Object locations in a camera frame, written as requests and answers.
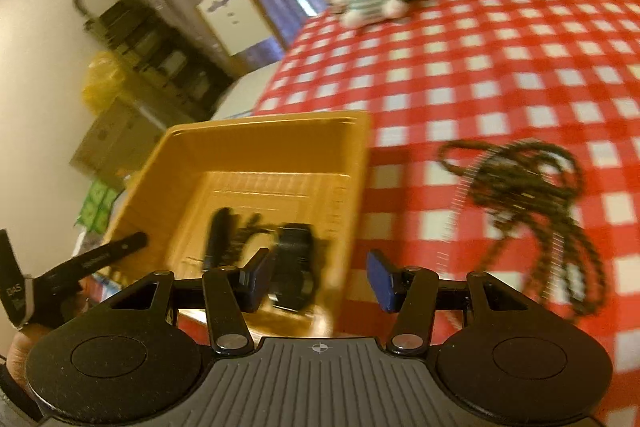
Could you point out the green printed cartons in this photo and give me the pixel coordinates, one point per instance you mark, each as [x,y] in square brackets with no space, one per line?
[97,207]

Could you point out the yellow plastic tray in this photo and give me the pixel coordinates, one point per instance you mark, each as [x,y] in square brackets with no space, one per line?
[260,147]

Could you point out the black wristband watch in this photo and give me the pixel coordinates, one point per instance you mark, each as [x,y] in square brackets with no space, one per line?
[295,257]

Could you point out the cardboard box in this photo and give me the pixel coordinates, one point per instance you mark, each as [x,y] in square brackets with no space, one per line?
[110,142]

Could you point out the red checkered tablecloth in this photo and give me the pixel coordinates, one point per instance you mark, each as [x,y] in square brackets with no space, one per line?
[475,72]

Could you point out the person's left hand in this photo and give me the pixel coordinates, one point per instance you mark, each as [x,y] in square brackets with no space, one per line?
[20,349]

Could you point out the yellow plastic bag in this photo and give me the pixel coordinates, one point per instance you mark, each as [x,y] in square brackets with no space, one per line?
[102,82]

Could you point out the black folding rack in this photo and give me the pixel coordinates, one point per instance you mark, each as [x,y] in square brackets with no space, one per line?
[145,37]

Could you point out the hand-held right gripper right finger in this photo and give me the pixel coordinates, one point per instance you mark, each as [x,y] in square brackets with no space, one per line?
[382,282]

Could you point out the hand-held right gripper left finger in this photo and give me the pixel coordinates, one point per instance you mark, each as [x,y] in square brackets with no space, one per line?
[257,279]

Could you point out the black cylinder case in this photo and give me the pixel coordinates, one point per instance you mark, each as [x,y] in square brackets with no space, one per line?
[217,237]

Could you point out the white wooden chair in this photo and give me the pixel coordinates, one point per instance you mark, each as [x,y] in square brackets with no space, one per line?
[230,12]

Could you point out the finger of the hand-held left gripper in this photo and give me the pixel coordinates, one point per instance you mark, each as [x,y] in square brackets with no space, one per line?
[110,250]

